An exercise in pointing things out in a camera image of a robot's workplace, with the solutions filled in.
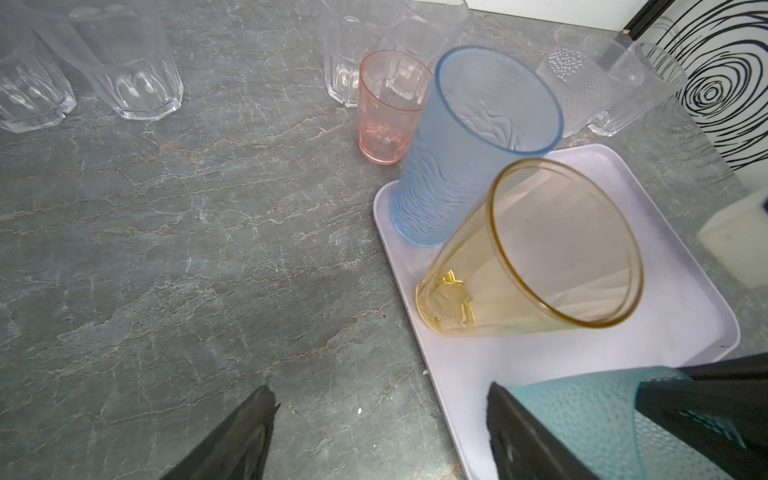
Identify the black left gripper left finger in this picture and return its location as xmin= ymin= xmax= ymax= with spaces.
xmin=164 ymin=385 xmax=279 ymax=479

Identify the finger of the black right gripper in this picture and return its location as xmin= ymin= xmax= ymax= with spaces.
xmin=636 ymin=353 xmax=767 ymax=479

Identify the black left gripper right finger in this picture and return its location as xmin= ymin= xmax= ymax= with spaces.
xmin=486 ymin=382 xmax=596 ymax=480

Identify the teal dimpled plastic glass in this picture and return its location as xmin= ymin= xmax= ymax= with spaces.
xmin=507 ymin=366 xmax=734 ymax=479

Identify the tall yellow plastic glass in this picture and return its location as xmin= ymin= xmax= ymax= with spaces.
xmin=415 ymin=158 xmax=644 ymax=336

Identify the tall blue textured glass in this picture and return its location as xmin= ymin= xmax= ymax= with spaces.
xmin=391 ymin=46 xmax=564 ymax=246

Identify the lilac plastic tray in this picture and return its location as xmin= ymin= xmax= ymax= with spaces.
xmin=373 ymin=144 xmax=740 ymax=479

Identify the clear faceted tumbler right front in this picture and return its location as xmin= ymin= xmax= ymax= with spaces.
xmin=588 ymin=41 xmax=688 ymax=137

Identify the frosted dimpled glass left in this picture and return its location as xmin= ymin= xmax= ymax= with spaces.
xmin=536 ymin=46 xmax=611 ymax=137

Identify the small pink plastic glass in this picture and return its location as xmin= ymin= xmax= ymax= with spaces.
xmin=357 ymin=50 xmax=433 ymax=165

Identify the clear faceted tumbler far left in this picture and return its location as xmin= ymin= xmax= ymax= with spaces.
xmin=1 ymin=25 xmax=77 ymax=133

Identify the clear faceted tumbler middle back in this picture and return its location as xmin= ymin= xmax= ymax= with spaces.
xmin=395 ymin=0 xmax=469 ymax=69

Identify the clear faceted tumbler middle front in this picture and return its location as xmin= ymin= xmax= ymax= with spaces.
xmin=317 ymin=0 xmax=404 ymax=108

